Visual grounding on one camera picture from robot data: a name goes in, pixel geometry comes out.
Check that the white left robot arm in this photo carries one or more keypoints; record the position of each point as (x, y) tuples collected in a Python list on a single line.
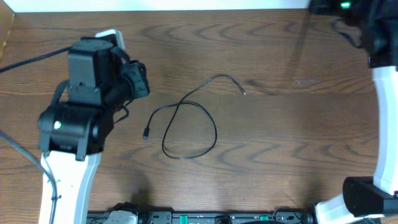
[(102, 81)]

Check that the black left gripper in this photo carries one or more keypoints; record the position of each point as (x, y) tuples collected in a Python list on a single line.
[(138, 79)]

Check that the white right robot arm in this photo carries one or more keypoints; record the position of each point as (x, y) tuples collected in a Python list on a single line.
[(368, 199)]

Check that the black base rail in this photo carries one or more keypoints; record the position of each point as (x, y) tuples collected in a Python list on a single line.
[(130, 213)]

